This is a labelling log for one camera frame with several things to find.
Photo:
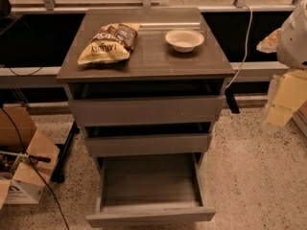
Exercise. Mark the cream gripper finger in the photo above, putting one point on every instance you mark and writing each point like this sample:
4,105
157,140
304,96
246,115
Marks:
286,95

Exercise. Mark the brown and yellow chip bag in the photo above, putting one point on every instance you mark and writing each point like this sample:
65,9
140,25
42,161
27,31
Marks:
112,43

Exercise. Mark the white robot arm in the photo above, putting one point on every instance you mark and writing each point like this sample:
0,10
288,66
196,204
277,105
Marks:
289,42

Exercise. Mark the grey top drawer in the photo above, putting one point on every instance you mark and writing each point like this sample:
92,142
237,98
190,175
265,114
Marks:
146,111

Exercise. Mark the grey middle drawer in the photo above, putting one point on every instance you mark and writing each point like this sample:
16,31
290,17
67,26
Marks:
147,145

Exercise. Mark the grey drawer cabinet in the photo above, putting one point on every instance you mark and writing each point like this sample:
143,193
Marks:
153,70

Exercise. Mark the grey open bottom drawer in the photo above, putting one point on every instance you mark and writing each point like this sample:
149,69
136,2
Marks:
150,189

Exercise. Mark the white paper bowl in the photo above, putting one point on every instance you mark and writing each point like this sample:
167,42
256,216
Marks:
184,41

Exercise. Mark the black metal stand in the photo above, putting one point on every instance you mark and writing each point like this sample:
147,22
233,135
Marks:
58,174

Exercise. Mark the open cardboard box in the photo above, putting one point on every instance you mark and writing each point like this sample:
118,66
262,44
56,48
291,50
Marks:
22,181

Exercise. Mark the black handled tool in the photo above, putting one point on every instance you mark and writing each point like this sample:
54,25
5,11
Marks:
29,156

